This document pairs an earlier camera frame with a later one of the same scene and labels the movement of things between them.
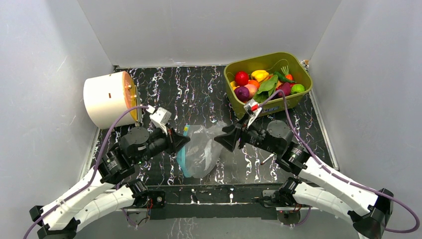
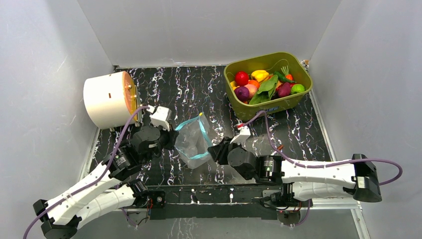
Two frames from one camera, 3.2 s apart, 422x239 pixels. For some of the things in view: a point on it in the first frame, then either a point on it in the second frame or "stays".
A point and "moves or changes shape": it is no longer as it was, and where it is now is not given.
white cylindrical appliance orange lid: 106,95 stays
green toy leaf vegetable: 267,87 stays
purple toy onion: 242,93 stays
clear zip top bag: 196,158 moves or changes shape
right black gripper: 240,133 → 220,151
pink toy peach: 252,89 stays
